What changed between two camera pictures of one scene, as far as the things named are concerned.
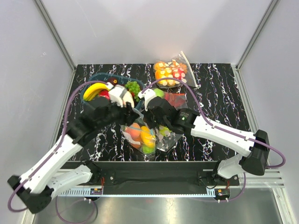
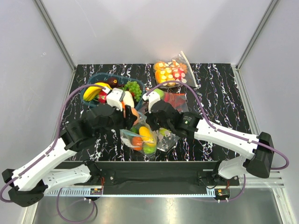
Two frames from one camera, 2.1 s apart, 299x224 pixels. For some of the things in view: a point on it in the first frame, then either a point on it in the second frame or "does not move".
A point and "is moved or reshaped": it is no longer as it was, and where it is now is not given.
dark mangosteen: x=113 y=80 does not move
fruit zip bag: x=137 y=133 is moved or reshaped
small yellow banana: x=147 y=138 does not move
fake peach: x=134 y=129 is moved or reshaped
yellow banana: x=91 y=91 does not move
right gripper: x=151 y=125 does not move
